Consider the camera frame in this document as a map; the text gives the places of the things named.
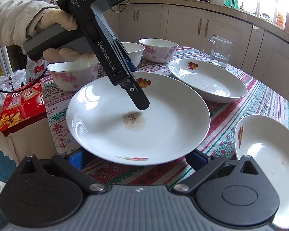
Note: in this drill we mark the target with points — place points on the green bottle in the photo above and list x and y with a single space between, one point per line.
236 2

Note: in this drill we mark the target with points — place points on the white bag with red print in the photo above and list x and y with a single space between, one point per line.
36 71

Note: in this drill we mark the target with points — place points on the red gift box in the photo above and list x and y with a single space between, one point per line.
19 110

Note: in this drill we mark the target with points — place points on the clear glass mug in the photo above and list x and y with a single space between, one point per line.
219 57

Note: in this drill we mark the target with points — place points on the patterned striped tablecloth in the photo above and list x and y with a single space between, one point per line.
255 96

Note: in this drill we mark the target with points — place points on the white plate with fruit print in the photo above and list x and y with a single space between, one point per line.
274 158
207 81

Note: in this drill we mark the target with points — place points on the teal striped garment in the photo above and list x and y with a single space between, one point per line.
0 173

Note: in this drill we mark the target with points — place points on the beige kitchen cabinets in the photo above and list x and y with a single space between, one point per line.
183 24

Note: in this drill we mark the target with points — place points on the clear plastic bag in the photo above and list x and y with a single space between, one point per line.
4 84

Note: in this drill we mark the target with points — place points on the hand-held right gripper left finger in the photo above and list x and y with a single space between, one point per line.
75 160

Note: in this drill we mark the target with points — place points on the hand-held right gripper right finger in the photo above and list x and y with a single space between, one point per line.
197 160

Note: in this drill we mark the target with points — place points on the white bowl with pink flowers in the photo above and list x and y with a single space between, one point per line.
159 51
136 53
72 77

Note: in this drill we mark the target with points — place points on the orange packet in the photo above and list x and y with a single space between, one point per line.
280 20

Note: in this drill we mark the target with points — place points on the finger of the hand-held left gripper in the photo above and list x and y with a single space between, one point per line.
139 98
130 65

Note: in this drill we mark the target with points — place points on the white plate with brown stain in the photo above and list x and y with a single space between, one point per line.
159 130

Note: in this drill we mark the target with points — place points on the glass jar with lid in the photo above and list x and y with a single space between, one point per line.
266 18

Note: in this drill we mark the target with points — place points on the person's left forearm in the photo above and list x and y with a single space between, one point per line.
7 16

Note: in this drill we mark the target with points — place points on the kitchen countertop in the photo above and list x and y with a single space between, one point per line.
202 4

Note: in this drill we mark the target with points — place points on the person's left hand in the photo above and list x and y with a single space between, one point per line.
53 19

